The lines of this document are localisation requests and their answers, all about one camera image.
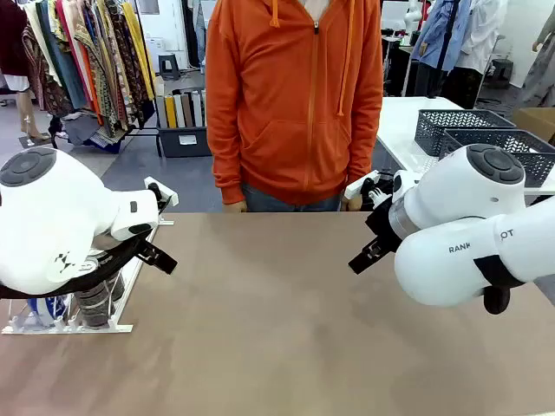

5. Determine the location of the white sample board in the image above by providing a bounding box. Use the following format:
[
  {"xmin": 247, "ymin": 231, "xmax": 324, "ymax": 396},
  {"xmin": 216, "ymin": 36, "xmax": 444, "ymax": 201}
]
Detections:
[
  {"xmin": 173, "ymin": 93, "xmax": 186, "ymax": 129},
  {"xmin": 191, "ymin": 90, "xmax": 205, "ymax": 127}
]

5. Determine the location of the mannequin in dark red garment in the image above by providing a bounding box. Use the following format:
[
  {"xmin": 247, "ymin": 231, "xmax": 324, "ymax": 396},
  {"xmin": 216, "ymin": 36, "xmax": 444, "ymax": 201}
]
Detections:
[{"xmin": 0, "ymin": 0, "xmax": 52, "ymax": 143}]

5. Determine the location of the white wire can dispenser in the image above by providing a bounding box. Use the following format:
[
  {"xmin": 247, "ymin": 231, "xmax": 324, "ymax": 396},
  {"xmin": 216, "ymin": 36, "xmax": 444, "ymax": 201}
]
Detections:
[{"xmin": 0, "ymin": 211, "xmax": 175, "ymax": 335}]

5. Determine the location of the dark plastic stool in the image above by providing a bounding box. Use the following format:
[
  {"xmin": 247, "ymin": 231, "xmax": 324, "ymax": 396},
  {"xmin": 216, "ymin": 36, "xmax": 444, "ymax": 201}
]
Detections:
[{"xmin": 484, "ymin": 58, "xmax": 515, "ymax": 91}]

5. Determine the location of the grey plastic woven basket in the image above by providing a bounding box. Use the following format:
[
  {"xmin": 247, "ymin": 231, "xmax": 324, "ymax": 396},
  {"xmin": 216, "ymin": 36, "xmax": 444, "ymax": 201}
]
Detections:
[
  {"xmin": 415, "ymin": 108, "xmax": 517, "ymax": 158},
  {"xmin": 439, "ymin": 128, "xmax": 555, "ymax": 188}
]

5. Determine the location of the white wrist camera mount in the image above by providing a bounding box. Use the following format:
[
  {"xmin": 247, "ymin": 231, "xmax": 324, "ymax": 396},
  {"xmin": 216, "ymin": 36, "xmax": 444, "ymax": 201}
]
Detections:
[
  {"xmin": 345, "ymin": 170, "xmax": 394, "ymax": 210},
  {"xmin": 144, "ymin": 176, "xmax": 180, "ymax": 213}
]

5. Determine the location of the bare white mannequin torso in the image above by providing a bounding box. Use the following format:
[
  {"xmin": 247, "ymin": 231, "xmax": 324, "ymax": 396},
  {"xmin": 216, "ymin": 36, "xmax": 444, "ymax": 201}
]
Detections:
[{"xmin": 404, "ymin": 0, "xmax": 424, "ymax": 34}]

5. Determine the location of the yellow hanging garment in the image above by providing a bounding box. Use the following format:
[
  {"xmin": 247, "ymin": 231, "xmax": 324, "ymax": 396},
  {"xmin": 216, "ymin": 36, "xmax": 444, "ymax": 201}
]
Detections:
[{"xmin": 122, "ymin": 2, "xmax": 156, "ymax": 101}]

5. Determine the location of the white side table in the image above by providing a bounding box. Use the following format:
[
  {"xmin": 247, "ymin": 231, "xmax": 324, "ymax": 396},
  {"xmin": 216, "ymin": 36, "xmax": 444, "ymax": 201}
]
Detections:
[{"xmin": 375, "ymin": 96, "xmax": 555, "ymax": 196}]

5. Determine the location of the grey fabric pile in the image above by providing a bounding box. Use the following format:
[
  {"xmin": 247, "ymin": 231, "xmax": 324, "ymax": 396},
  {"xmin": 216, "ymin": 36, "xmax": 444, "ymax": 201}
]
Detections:
[{"xmin": 62, "ymin": 112, "xmax": 104, "ymax": 147}]

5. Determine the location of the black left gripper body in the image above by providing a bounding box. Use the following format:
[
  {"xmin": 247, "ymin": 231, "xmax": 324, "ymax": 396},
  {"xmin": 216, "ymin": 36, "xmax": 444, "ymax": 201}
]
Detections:
[{"xmin": 113, "ymin": 236, "xmax": 157, "ymax": 261}]

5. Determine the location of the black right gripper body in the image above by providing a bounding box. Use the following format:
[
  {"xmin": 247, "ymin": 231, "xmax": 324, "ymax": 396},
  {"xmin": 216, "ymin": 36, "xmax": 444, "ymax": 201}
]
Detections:
[{"xmin": 365, "ymin": 199, "xmax": 402, "ymax": 257}]

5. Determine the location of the person's left forearm orange sleeve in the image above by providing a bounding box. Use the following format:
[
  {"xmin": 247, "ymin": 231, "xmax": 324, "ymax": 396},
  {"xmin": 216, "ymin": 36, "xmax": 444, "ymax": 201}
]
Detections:
[{"xmin": 342, "ymin": 120, "xmax": 385, "ymax": 196}]

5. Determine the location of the black cable sleeve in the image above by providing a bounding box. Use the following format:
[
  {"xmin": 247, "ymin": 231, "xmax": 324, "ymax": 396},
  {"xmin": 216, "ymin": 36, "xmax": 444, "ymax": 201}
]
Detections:
[
  {"xmin": 473, "ymin": 255, "xmax": 526, "ymax": 316},
  {"xmin": 0, "ymin": 236, "xmax": 153, "ymax": 301}
]

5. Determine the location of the dark grey storage bin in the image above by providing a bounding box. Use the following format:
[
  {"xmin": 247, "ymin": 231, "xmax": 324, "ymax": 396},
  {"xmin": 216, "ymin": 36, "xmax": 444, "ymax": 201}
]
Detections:
[{"xmin": 156, "ymin": 124, "xmax": 213, "ymax": 159}]

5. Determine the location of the person in orange hoodie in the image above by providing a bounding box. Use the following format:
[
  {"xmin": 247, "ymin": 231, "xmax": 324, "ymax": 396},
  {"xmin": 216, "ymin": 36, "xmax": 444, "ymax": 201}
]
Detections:
[{"xmin": 206, "ymin": 0, "xmax": 385, "ymax": 213}]

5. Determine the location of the brown sample board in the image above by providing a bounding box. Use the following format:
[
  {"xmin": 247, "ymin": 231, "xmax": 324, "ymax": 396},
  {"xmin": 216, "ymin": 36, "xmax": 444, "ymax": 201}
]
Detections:
[{"xmin": 180, "ymin": 92, "xmax": 195, "ymax": 128}]

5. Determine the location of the brown cardboard box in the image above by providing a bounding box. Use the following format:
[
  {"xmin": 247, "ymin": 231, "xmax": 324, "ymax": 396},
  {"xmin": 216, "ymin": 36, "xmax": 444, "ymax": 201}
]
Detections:
[{"xmin": 511, "ymin": 107, "xmax": 555, "ymax": 146}]

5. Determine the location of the grey plastic stool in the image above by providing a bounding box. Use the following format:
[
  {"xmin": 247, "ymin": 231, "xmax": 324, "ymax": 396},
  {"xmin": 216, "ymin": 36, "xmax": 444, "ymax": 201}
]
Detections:
[{"xmin": 157, "ymin": 53, "xmax": 181, "ymax": 81}]

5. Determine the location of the person's right forearm orange sleeve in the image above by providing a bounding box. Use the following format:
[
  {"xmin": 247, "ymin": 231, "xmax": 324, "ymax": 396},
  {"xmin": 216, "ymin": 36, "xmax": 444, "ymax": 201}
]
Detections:
[{"xmin": 206, "ymin": 138, "xmax": 247, "ymax": 205}]

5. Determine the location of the clothes rack with patterned garments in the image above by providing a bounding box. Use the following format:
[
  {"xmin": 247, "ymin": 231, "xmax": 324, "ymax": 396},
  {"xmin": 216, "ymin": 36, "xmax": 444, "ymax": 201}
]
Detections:
[{"xmin": 21, "ymin": 0, "xmax": 157, "ymax": 153}]

